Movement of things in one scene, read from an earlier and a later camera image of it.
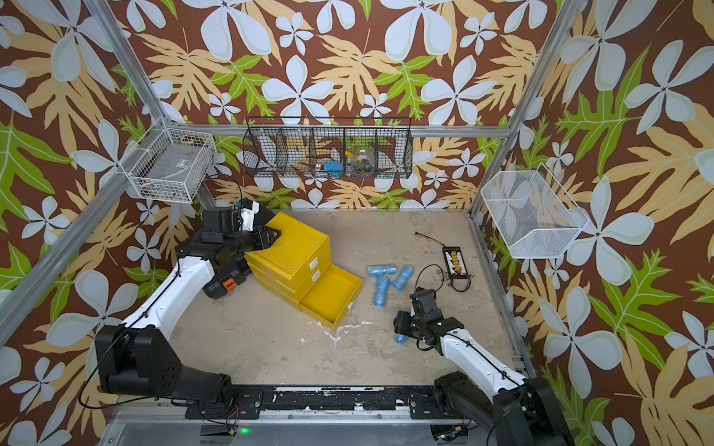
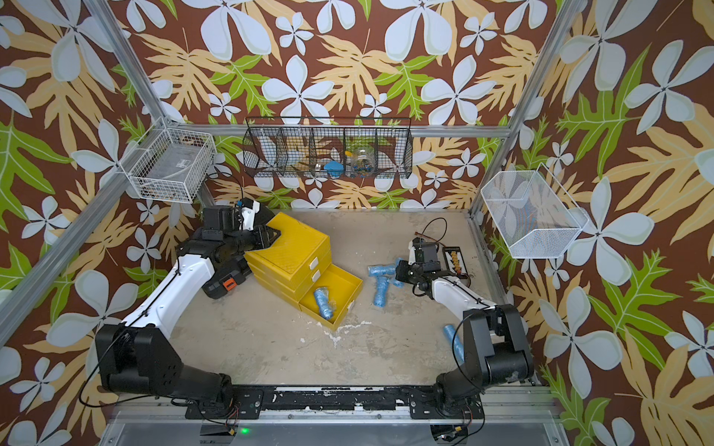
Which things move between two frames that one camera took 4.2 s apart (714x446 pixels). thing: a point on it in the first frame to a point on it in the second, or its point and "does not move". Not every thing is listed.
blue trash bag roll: x=380 y=270 does not move
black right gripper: x=400 y=322 to x=401 y=272
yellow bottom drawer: x=332 y=296 does not move
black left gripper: x=263 y=238 does not move
